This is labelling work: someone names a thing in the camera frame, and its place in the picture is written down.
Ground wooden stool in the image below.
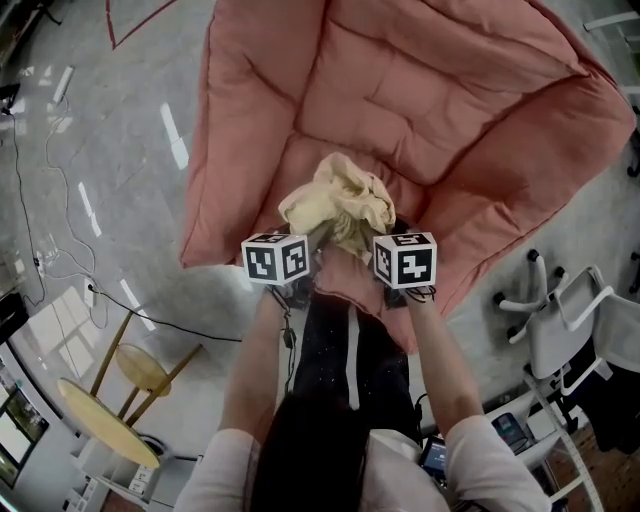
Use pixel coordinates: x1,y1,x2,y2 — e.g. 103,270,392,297
88,309,205,427

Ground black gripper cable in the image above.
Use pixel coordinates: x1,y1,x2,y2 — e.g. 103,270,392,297
272,288,300,399

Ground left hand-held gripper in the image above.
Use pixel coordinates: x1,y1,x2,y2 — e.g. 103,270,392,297
241,228,327,311

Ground thin black floor cable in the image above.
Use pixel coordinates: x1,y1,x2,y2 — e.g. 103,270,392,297
0,105,47,307

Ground white office chair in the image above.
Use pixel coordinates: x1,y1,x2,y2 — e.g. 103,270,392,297
492,248,640,397

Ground computer monitor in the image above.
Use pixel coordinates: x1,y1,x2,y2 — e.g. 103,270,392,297
0,383,52,490

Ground dark blue box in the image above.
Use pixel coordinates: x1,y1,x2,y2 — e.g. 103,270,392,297
491,411,527,452

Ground round wooden table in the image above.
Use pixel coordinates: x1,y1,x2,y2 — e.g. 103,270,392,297
55,377,162,470

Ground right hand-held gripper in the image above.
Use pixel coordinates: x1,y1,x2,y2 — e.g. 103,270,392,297
372,218,438,309

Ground white storage boxes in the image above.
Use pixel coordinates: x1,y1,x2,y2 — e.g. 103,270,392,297
63,438,157,507

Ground white floor cable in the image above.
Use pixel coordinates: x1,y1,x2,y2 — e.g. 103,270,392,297
43,93,100,282

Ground white metal frame rack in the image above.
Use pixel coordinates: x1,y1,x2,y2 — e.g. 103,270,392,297
483,368,602,512

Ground pink padded seat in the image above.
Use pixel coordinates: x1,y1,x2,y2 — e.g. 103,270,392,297
179,0,637,354

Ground person's white shirt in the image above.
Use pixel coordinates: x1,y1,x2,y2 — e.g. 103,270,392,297
173,414,552,512

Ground person's left forearm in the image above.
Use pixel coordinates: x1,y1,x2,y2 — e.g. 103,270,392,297
218,287,301,447

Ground beige cloth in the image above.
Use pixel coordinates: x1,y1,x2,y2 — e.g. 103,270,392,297
278,152,398,261

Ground black device with screen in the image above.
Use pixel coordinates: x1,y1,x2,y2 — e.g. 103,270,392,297
418,433,450,475

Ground person's black striped trousers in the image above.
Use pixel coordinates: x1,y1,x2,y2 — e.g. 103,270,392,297
291,291,422,444

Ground person's right forearm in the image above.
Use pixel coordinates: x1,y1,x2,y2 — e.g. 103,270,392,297
405,294,485,437

